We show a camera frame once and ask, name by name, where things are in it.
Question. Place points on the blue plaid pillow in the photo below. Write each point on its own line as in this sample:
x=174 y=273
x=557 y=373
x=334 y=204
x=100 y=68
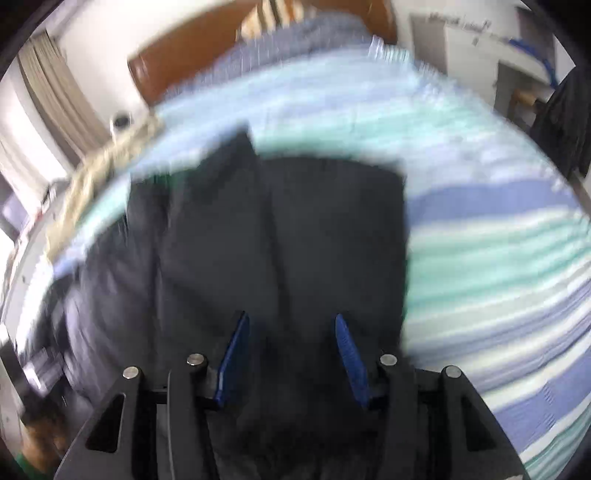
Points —
x=300 y=41

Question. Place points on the beige curtain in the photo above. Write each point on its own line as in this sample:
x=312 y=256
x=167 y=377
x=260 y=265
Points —
x=60 y=92

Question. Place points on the dark hanging clothes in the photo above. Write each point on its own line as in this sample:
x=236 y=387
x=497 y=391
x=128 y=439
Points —
x=563 y=120

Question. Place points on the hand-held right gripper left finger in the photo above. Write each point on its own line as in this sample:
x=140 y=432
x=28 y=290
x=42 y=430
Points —
x=233 y=364

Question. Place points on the wooden headboard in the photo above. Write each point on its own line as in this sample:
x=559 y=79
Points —
x=184 y=60

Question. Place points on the beige fleece blanket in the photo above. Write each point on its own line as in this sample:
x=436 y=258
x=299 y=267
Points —
x=92 y=175

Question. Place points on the white sheer curtain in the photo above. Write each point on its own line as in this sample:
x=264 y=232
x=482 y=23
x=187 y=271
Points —
x=23 y=147

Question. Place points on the striped cushion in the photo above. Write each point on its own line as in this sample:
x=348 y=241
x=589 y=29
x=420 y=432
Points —
x=272 y=14

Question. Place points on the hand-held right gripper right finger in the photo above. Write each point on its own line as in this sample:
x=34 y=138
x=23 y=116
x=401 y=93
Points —
x=351 y=364

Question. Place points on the black puffer jacket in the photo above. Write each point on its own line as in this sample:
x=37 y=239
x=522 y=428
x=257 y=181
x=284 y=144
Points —
x=277 y=230

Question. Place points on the striped bed cover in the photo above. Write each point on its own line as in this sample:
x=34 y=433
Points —
x=485 y=230

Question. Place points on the white round device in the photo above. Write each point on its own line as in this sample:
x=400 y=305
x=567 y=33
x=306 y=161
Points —
x=121 y=122

